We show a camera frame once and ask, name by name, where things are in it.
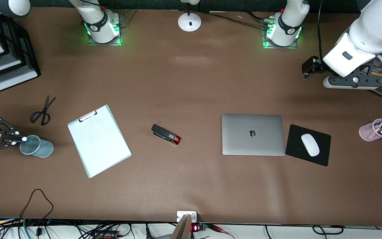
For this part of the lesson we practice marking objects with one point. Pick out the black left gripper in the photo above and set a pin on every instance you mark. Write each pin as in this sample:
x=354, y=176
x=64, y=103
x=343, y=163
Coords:
x=314, y=66

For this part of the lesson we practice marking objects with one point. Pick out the silver laptop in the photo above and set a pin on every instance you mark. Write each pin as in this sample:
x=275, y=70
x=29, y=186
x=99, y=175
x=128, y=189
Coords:
x=254, y=132

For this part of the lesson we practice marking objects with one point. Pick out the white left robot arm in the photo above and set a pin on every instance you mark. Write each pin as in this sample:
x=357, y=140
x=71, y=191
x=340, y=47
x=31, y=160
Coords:
x=370, y=26

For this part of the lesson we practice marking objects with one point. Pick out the yellow marker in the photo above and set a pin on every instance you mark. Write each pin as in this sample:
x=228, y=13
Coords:
x=381, y=74

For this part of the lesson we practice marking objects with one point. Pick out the light blue mesh pen cup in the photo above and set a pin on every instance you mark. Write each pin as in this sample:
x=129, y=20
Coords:
x=45, y=147

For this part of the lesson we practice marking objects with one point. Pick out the black blue scissors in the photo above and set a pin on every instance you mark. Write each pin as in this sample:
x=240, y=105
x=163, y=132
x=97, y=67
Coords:
x=46, y=107

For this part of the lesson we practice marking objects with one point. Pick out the black stacked document tray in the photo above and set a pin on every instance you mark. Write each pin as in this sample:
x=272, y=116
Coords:
x=28, y=66

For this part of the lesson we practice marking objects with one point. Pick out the white computer mouse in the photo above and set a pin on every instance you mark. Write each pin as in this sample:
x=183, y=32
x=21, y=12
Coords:
x=310, y=144

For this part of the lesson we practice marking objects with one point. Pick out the black mouse pad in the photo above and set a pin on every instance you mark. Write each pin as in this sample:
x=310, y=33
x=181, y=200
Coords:
x=293, y=149

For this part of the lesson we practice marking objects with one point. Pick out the pink mesh pen cup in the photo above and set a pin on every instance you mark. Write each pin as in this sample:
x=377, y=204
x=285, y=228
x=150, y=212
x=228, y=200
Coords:
x=365, y=132

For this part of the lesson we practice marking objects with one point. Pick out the white paper sheet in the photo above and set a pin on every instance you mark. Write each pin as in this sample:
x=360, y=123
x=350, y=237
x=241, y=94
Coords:
x=104, y=149

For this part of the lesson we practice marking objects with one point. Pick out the mint green clipboard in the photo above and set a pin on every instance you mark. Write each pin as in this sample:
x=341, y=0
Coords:
x=108, y=108

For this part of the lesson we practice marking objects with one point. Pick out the white lamp base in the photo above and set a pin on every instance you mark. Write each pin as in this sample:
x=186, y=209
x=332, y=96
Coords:
x=189, y=23

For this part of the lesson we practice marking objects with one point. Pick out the black stapler with red end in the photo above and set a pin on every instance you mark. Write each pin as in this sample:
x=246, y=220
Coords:
x=164, y=133

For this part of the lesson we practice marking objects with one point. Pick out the small white box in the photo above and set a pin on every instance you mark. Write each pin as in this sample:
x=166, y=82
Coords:
x=192, y=217

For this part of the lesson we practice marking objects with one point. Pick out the red LED display module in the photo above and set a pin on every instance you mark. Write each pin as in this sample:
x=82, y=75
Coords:
x=195, y=228

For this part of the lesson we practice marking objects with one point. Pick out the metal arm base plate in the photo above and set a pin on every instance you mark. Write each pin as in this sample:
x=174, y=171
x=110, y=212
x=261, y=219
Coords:
x=277, y=47
x=111, y=43

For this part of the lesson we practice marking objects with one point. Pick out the grey brown camera post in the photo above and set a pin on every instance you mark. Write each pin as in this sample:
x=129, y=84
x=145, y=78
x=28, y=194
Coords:
x=182, y=230

